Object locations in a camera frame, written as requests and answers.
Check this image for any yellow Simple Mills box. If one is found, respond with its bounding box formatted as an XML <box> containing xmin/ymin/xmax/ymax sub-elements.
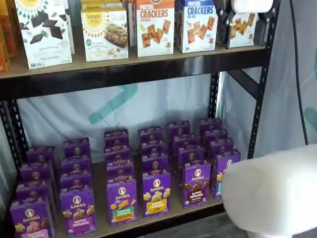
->
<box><xmin>81</xmin><ymin>0</ymin><xmax>127</xmax><ymax>12</ymax></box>

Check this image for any purple Annie's box teal patch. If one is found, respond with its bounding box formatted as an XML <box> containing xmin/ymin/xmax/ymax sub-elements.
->
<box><xmin>211</xmin><ymin>149</ymin><xmax>242</xmax><ymax>199</ymax></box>

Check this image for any yellow honey mustard crackers box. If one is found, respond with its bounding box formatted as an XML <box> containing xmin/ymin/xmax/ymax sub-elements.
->
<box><xmin>229</xmin><ymin>12</ymin><xmax>259</xmax><ymax>49</ymax></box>

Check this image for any blue sea salt crackers box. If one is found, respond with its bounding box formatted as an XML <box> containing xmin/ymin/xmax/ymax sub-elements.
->
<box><xmin>174</xmin><ymin>0</ymin><xmax>219</xmax><ymax>54</ymax></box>

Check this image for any Simple Mills almond bar box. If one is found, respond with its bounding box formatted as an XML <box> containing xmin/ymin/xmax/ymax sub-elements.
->
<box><xmin>81</xmin><ymin>7</ymin><xmax>129</xmax><ymax>62</ymax></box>

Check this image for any black hanging cable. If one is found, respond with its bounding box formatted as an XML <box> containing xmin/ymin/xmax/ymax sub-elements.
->
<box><xmin>289</xmin><ymin>0</ymin><xmax>310</xmax><ymax>147</ymax></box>

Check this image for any white tarp with teal logo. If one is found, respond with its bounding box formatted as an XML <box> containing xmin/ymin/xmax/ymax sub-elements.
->
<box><xmin>0</xmin><ymin>0</ymin><xmax>317</xmax><ymax>206</ymax></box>

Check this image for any purple Annie's hidden veggies box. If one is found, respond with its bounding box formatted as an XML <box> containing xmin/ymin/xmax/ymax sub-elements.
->
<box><xmin>106</xmin><ymin>179</ymin><xmax>138</xmax><ymax>226</ymax></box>

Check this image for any purple Annie's box brown patch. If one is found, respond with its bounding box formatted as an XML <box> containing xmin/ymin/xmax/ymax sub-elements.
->
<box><xmin>183</xmin><ymin>162</ymin><xmax>212</xmax><ymax>208</ymax></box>

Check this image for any black metal shelving rack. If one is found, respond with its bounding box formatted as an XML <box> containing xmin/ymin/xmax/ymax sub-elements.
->
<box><xmin>0</xmin><ymin>0</ymin><xmax>282</xmax><ymax>238</ymax></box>

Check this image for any white Simple Mills box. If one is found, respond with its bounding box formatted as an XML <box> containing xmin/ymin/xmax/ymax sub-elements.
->
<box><xmin>64</xmin><ymin>0</ymin><xmax>76</xmax><ymax>55</ymax></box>

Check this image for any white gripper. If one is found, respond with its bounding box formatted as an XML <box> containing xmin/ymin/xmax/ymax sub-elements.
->
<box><xmin>214</xmin><ymin>0</ymin><xmax>274</xmax><ymax>50</ymax></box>

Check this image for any orange snack box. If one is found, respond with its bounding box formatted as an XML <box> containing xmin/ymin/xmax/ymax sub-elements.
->
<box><xmin>0</xmin><ymin>14</ymin><xmax>12</xmax><ymax>73</ymax></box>
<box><xmin>0</xmin><ymin>0</ymin><xmax>19</xmax><ymax>58</ymax></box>

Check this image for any orange cheddar pretzel crackers box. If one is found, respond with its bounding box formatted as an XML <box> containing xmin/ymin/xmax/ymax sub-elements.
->
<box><xmin>127</xmin><ymin>0</ymin><xmax>175</xmax><ymax>58</ymax></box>

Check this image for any purple Annie's box yellow patch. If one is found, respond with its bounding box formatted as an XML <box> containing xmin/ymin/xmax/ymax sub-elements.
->
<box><xmin>143</xmin><ymin>172</ymin><xmax>171</xmax><ymax>219</ymax></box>

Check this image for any purple Annie's box pink patch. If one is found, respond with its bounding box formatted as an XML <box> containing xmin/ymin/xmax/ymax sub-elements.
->
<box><xmin>9</xmin><ymin>197</ymin><xmax>55</xmax><ymax>238</ymax></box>

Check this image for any Sweet Thins mint chocolate box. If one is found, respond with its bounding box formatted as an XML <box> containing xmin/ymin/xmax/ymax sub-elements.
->
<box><xmin>14</xmin><ymin>0</ymin><xmax>73</xmax><ymax>70</ymax></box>

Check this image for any purple Annie's bunny grahams box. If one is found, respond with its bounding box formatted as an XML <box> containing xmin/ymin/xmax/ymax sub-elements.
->
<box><xmin>59</xmin><ymin>188</ymin><xmax>97</xmax><ymax>236</ymax></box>

